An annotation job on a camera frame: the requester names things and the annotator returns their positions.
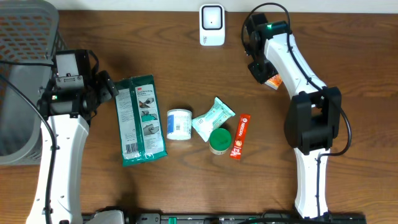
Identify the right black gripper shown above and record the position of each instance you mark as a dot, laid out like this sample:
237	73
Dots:
260	77

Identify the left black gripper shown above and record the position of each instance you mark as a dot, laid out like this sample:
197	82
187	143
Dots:
106	86

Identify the orange white small packet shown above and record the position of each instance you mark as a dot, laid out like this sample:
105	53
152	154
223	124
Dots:
274	82

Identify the green white instruction package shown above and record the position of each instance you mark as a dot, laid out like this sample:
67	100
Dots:
140	128

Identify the teal wet wipes pack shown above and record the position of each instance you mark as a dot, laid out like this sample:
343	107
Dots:
205	124

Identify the green lid small jar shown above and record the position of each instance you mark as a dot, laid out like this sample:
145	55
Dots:
220	141

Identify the white plastic bottle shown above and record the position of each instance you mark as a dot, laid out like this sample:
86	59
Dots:
179	124

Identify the red Nescafe stick sachet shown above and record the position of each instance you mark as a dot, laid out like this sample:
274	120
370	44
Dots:
240	136

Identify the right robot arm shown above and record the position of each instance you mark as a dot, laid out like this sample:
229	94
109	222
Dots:
313	117

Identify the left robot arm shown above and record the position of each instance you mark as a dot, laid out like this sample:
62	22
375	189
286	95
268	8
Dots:
67	106

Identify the white barcode scanner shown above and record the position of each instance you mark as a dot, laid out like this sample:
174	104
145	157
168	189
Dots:
212	25

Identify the grey plastic mesh basket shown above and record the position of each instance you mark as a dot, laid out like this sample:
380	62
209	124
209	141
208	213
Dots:
29	42

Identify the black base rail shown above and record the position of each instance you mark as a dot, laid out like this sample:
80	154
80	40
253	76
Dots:
117	216

